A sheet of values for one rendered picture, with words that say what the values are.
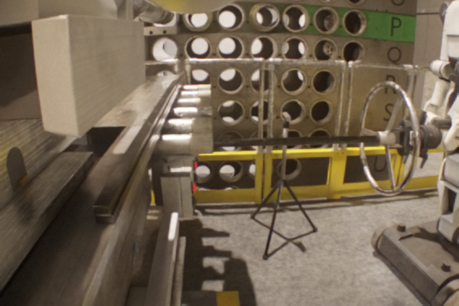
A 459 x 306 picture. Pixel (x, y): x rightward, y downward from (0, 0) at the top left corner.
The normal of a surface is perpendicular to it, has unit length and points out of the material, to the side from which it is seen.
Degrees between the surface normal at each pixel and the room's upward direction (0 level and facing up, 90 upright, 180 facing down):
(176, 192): 90
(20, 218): 0
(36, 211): 0
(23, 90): 90
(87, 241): 0
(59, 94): 90
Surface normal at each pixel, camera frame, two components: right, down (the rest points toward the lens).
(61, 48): -0.39, 0.29
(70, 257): 0.00, -0.95
